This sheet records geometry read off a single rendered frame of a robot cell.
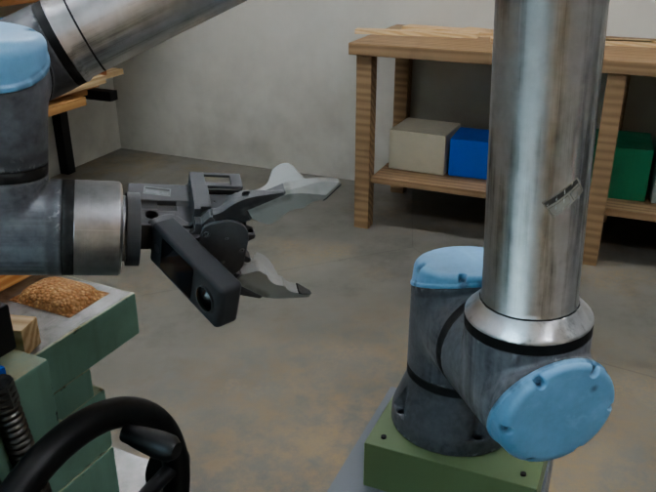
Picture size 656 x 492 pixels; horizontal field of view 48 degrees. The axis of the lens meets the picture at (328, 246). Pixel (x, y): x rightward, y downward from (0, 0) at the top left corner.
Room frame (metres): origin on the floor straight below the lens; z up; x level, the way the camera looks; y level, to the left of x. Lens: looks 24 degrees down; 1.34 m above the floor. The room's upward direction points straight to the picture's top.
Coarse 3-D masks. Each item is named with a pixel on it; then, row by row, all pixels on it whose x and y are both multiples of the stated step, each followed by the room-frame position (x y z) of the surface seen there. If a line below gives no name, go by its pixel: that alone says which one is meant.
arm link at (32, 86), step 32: (0, 32) 0.63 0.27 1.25; (32, 32) 0.65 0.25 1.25; (0, 64) 0.59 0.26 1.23; (32, 64) 0.62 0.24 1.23; (0, 96) 0.59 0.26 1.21; (32, 96) 0.61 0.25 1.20; (0, 128) 0.59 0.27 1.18; (32, 128) 0.61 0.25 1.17; (0, 160) 0.59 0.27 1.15; (32, 160) 0.61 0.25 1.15
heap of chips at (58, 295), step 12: (36, 288) 0.82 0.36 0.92; (48, 288) 0.82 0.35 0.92; (60, 288) 0.81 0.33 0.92; (72, 288) 0.82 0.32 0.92; (84, 288) 0.82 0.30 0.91; (12, 300) 0.82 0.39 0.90; (24, 300) 0.81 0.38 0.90; (36, 300) 0.80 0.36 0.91; (48, 300) 0.80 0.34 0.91; (60, 300) 0.79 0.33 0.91; (72, 300) 0.80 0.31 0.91; (84, 300) 0.80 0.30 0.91; (96, 300) 0.81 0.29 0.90; (60, 312) 0.78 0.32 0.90; (72, 312) 0.78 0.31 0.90
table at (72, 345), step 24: (24, 288) 0.85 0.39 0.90; (96, 288) 0.85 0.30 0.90; (24, 312) 0.78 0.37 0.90; (48, 312) 0.78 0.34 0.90; (96, 312) 0.78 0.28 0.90; (120, 312) 0.81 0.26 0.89; (48, 336) 0.73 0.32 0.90; (72, 336) 0.74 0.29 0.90; (96, 336) 0.77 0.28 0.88; (120, 336) 0.81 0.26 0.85; (48, 360) 0.70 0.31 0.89; (72, 360) 0.73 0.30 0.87; (96, 360) 0.76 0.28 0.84
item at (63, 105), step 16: (0, 0) 3.18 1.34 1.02; (16, 0) 3.26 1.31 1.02; (32, 0) 3.34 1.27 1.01; (96, 80) 3.67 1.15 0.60; (64, 96) 3.57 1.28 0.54; (80, 96) 3.75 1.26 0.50; (96, 96) 3.89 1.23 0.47; (112, 96) 3.88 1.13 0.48; (48, 112) 3.34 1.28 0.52; (64, 112) 4.04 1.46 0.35; (64, 128) 4.02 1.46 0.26; (64, 144) 4.00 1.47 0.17; (64, 160) 4.01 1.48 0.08
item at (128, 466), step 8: (120, 456) 0.86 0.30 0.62; (128, 456) 0.86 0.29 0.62; (136, 456) 0.86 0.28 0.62; (120, 464) 0.84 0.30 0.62; (128, 464) 0.84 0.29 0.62; (136, 464) 0.84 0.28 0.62; (144, 464) 0.84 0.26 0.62; (120, 472) 0.82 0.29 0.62; (128, 472) 0.82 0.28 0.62; (136, 472) 0.82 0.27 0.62; (144, 472) 0.82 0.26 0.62; (120, 480) 0.81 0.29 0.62; (128, 480) 0.81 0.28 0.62; (136, 480) 0.81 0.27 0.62; (144, 480) 0.81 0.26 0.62; (120, 488) 0.79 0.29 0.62; (128, 488) 0.79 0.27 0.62; (136, 488) 0.79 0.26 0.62
